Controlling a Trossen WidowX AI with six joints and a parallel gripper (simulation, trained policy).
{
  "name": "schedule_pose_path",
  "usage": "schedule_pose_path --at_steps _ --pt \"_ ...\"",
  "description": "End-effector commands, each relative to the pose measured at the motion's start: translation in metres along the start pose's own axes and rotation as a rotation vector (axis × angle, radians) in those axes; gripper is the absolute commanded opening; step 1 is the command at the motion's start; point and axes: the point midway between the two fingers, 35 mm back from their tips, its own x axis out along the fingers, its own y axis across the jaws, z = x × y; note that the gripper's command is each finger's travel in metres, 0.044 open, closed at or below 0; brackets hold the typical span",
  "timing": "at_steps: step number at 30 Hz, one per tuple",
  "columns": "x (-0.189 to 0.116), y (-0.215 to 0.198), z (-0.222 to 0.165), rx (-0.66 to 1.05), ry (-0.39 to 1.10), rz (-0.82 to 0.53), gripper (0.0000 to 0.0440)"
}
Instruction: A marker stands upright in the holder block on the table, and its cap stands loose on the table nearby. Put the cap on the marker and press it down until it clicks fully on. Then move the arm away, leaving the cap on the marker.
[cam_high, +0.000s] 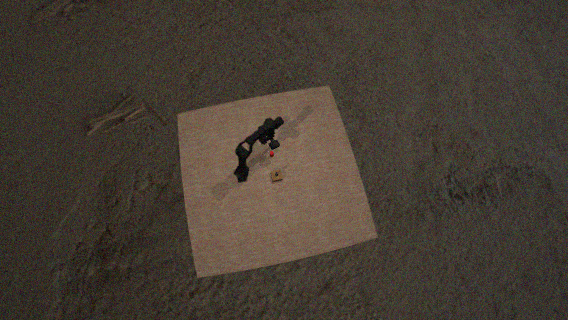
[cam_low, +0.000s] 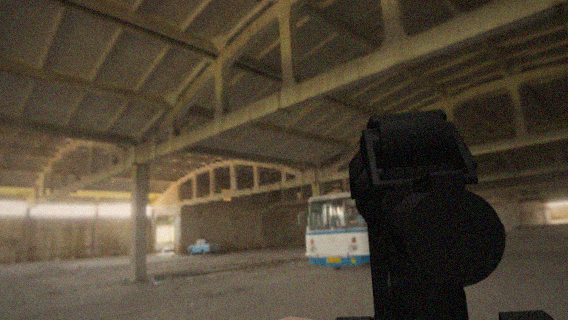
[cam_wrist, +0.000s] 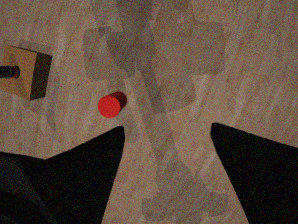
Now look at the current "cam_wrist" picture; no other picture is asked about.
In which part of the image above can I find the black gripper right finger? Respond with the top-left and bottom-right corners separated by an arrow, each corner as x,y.
210,123 -> 298,224

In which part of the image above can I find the tan wooden block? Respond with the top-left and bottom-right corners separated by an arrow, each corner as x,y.
0,44 -> 53,100

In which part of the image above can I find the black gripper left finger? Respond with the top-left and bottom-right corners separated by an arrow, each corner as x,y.
0,127 -> 125,224

